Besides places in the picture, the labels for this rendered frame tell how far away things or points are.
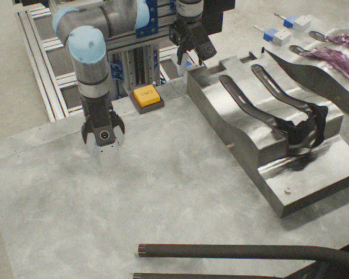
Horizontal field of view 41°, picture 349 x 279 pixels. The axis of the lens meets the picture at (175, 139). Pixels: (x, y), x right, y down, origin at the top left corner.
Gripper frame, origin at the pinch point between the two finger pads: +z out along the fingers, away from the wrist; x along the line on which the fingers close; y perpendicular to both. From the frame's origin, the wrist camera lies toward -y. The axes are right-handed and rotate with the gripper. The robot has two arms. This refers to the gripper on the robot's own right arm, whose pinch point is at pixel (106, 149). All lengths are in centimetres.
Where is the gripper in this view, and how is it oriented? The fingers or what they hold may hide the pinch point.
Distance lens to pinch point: 124.1
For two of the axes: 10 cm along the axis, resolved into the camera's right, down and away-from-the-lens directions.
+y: -3.3, -7.2, 6.1
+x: -9.4, 2.5, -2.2
